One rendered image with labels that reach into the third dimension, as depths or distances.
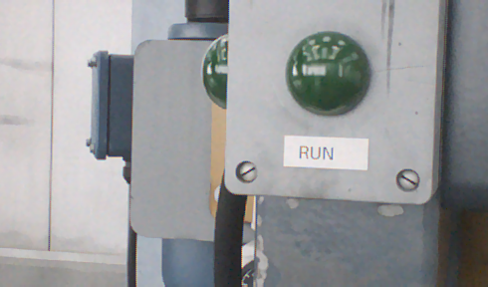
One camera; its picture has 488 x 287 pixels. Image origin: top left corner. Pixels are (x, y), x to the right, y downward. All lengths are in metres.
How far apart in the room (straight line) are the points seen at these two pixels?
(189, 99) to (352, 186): 0.48
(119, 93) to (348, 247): 0.47
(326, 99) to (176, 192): 0.50
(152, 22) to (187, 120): 4.61
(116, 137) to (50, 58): 5.29
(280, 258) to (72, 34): 5.70
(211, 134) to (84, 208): 5.29
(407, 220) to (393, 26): 0.09
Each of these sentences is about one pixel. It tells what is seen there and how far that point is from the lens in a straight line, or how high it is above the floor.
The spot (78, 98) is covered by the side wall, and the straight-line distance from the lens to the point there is 6.08.
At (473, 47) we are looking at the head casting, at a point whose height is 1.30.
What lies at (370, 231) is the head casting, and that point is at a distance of 0.41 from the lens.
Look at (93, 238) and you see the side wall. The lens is 6.10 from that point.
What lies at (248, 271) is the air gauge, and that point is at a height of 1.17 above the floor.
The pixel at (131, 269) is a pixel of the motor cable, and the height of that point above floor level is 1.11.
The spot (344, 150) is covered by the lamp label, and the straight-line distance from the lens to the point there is 0.37.
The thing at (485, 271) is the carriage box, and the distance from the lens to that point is 0.71.
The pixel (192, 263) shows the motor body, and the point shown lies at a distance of 0.88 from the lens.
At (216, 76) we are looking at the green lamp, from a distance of 0.38.
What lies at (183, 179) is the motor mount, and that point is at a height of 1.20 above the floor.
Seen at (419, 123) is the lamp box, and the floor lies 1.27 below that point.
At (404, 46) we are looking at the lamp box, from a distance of 0.36.
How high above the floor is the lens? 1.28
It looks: 3 degrees down
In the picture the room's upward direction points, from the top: 2 degrees clockwise
